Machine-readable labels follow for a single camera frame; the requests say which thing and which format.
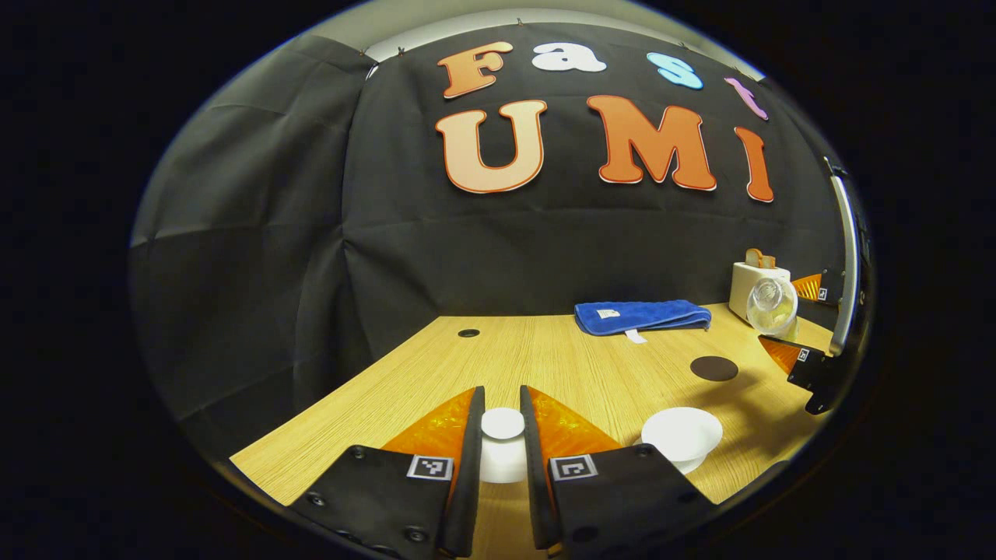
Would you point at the white teacup lid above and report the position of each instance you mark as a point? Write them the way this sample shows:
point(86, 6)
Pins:
point(503, 424)

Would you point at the white toaster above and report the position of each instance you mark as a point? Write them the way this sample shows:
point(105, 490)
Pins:
point(741, 288)

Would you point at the clear water bottle green label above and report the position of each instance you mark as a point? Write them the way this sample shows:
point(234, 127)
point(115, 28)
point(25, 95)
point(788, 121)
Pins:
point(772, 305)

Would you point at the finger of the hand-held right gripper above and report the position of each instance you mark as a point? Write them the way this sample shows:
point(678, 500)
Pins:
point(821, 288)
point(813, 377)

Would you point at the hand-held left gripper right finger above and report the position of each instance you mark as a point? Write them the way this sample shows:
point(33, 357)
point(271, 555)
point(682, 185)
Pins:
point(535, 498)

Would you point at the white teacup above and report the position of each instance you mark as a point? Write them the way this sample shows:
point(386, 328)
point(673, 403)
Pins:
point(681, 432)

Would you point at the white saucer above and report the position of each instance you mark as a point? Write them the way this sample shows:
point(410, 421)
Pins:
point(689, 467)

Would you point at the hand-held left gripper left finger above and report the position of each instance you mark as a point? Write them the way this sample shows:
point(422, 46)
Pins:
point(467, 498)

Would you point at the dark round coaster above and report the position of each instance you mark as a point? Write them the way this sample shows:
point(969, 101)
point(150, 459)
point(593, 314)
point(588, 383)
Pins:
point(713, 369)

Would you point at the blue towel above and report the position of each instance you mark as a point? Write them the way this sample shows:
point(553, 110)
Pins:
point(638, 315)

